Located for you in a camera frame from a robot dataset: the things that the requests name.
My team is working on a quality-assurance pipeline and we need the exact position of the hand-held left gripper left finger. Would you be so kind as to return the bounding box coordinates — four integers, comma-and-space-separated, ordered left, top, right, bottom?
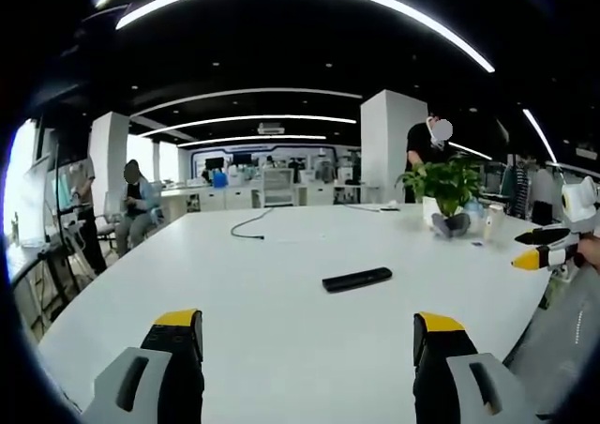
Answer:
81, 308, 205, 424

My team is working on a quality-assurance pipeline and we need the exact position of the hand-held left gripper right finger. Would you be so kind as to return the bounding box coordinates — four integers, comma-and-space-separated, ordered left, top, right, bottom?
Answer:
412, 310, 538, 424

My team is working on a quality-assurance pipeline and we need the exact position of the black remote control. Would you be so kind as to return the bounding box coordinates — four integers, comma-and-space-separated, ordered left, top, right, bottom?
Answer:
322, 266, 394, 294

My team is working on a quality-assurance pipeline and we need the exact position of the person's right hand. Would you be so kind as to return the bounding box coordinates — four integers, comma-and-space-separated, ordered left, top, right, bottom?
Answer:
574, 235, 600, 271

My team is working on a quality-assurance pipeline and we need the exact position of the small beige bottle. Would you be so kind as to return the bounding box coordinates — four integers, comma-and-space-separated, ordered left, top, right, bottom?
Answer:
483, 204, 505, 243

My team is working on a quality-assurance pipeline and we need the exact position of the grey stuffed toy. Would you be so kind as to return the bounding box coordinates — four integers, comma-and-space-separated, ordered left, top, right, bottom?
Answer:
430, 211, 472, 239

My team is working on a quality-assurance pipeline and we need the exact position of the green potted plant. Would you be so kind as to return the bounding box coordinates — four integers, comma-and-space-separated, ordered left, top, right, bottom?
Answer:
394, 153, 488, 232

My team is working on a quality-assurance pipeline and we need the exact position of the white pillar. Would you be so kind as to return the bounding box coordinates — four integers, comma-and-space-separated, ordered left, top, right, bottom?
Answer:
88, 111, 131, 216
359, 88, 428, 204

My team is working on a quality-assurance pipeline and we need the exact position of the white office chair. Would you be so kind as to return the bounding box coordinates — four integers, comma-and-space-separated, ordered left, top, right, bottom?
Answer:
261, 167, 296, 208

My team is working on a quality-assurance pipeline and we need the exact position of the black cable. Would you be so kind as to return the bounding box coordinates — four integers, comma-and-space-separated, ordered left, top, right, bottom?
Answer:
230, 206, 275, 241

